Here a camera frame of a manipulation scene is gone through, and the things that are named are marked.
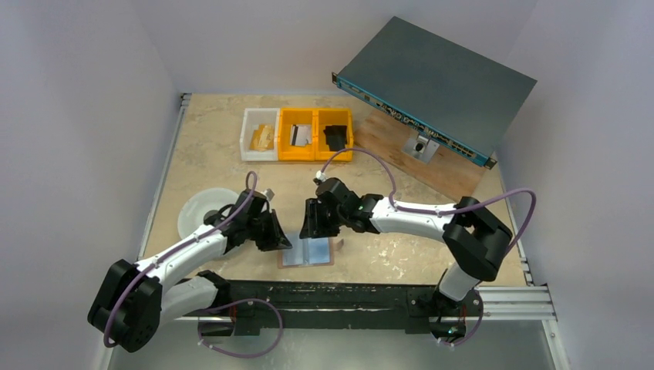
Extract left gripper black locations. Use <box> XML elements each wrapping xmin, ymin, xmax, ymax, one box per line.
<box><xmin>246</xmin><ymin>208</ymin><xmax>292</xmax><ymax>251</ymax></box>

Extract brown leather card holder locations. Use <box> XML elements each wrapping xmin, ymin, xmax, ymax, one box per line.
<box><xmin>278</xmin><ymin>233</ymin><xmax>344</xmax><ymax>269</ymax></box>

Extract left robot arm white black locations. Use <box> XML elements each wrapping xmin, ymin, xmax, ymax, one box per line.
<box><xmin>87</xmin><ymin>189</ymin><xmax>292</xmax><ymax>352</ymax></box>

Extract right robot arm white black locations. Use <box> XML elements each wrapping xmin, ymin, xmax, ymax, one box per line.
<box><xmin>299</xmin><ymin>177</ymin><xmax>513</xmax><ymax>314</ymax></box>

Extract black card in yellow bin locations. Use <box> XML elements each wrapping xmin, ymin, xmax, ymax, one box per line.
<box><xmin>323</xmin><ymin>125</ymin><xmax>348</xmax><ymax>152</ymax></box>

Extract silver card in yellow bin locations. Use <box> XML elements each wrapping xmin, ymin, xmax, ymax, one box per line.
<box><xmin>289</xmin><ymin>124</ymin><xmax>312</xmax><ymax>147</ymax></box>

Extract gold cards in white bin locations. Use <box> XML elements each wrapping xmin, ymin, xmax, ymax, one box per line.
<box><xmin>249</xmin><ymin>124</ymin><xmax>275</xmax><ymax>152</ymax></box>

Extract white tape roll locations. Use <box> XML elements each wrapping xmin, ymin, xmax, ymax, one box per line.
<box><xmin>177</xmin><ymin>187</ymin><xmax>238</xmax><ymax>240</ymax></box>

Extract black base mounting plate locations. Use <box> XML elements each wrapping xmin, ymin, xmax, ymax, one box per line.
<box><xmin>192</xmin><ymin>273</ymin><xmax>483</xmax><ymax>340</ymax></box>

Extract plywood board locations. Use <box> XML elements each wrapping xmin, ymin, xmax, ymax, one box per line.
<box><xmin>353</xmin><ymin>109</ymin><xmax>487</xmax><ymax>201</ymax></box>

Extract white plastic bin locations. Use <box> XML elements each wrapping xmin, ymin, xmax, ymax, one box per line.
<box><xmin>239</xmin><ymin>108</ymin><xmax>281</xmax><ymax>162</ymax></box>

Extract middle yellow plastic bin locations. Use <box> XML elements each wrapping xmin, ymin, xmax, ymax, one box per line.
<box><xmin>278</xmin><ymin>107</ymin><xmax>315</xmax><ymax>161</ymax></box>

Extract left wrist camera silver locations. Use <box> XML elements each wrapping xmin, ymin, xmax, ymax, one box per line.
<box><xmin>262</xmin><ymin>189</ymin><xmax>275</xmax><ymax>201</ymax></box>

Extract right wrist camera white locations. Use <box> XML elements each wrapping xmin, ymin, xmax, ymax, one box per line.
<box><xmin>313</xmin><ymin>170</ymin><xmax>327</xmax><ymax>186</ymax></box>

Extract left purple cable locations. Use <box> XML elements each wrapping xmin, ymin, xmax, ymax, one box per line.
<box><xmin>103</xmin><ymin>170</ymin><xmax>258</xmax><ymax>349</ymax></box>

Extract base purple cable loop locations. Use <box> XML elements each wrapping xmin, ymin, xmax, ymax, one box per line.
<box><xmin>197</xmin><ymin>300</ymin><xmax>284</xmax><ymax>361</ymax></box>

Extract metal mounting bracket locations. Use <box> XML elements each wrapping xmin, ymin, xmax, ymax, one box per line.
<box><xmin>403</xmin><ymin>134</ymin><xmax>440</xmax><ymax>163</ymax></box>

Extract blue grey network switch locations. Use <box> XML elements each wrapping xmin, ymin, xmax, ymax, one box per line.
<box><xmin>332</xmin><ymin>16</ymin><xmax>537</xmax><ymax>169</ymax></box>

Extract aluminium frame rail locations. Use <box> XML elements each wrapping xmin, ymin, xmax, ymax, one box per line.
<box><xmin>479</xmin><ymin>286</ymin><xmax>557</xmax><ymax>321</ymax></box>

